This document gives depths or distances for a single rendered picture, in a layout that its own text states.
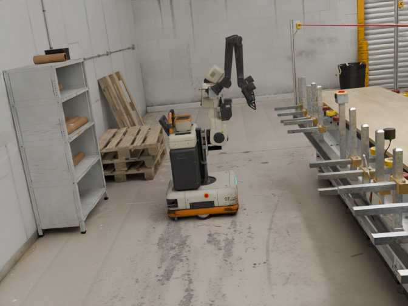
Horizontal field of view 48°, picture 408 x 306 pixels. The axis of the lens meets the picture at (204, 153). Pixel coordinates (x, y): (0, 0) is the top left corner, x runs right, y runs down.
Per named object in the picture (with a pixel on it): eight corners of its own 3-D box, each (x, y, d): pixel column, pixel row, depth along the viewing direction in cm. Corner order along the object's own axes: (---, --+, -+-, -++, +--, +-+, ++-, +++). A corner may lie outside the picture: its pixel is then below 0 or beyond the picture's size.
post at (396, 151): (394, 246, 219) (395, 149, 206) (391, 242, 222) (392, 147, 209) (402, 245, 218) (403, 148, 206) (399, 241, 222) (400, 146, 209)
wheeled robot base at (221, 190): (167, 220, 428) (164, 195, 421) (174, 195, 489) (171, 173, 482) (239, 214, 423) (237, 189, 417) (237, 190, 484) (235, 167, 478)
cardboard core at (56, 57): (32, 56, 435) (63, 53, 433) (35, 56, 442) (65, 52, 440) (34, 64, 437) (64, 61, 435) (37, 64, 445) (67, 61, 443)
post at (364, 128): (363, 205, 267) (362, 125, 254) (362, 203, 270) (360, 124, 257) (370, 204, 266) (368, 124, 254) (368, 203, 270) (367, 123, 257)
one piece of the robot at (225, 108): (217, 121, 419) (214, 98, 413) (217, 115, 445) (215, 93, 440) (234, 119, 418) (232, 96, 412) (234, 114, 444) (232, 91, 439)
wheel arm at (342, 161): (309, 169, 284) (309, 163, 283) (309, 167, 287) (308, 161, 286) (381, 163, 281) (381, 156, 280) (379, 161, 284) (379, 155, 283)
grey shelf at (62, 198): (38, 237, 428) (2, 70, 387) (69, 201, 515) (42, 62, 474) (85, 234, 425) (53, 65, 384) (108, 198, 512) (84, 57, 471)
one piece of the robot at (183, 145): (174, 203, 428) (163, 116, 406) (179, 184, 480) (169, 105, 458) (209, 201, 426) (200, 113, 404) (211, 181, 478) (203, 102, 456)
